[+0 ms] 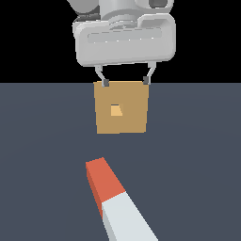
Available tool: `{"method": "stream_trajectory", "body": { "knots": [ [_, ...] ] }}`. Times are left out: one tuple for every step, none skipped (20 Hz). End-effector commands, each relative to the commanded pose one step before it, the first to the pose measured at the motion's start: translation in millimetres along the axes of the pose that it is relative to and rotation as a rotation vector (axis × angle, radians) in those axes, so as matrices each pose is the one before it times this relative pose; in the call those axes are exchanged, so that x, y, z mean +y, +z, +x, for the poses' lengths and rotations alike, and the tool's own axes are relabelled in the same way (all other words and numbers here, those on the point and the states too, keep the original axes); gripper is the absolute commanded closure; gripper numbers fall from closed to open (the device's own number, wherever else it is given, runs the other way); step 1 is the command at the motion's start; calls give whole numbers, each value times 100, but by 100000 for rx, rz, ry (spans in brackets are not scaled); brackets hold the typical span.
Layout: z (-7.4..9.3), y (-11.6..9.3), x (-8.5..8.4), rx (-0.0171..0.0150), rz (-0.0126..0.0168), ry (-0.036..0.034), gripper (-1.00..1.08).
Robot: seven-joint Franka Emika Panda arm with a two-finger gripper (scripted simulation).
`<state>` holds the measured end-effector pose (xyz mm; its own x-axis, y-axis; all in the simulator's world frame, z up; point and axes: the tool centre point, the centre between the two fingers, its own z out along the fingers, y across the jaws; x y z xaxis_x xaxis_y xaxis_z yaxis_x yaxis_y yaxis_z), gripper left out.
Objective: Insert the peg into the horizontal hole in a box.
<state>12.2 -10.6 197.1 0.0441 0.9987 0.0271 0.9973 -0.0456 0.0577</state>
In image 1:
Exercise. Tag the tan box with square hole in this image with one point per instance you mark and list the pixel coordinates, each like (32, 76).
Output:
(121, 107)

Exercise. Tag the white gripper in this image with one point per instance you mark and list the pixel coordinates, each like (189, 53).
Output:
(125, 42)

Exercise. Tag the red and white peg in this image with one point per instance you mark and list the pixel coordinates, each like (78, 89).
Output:
(116, 203)

